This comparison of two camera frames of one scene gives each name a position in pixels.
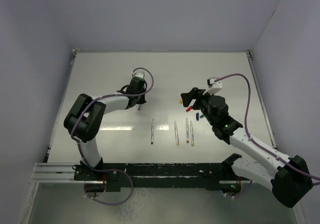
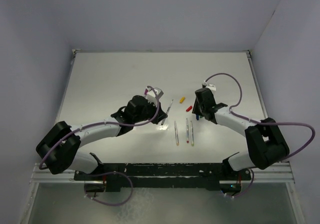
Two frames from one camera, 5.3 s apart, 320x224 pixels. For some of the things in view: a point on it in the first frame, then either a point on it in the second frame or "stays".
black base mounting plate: x=196 y=176 stays
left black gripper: x=141 y=100 to x=161 y=115
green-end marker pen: x=191 y=134 stays
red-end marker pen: x=187 y=131 stays
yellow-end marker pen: x=176 y=133 stays
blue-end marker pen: x=152 y=132 to x=167 y=111
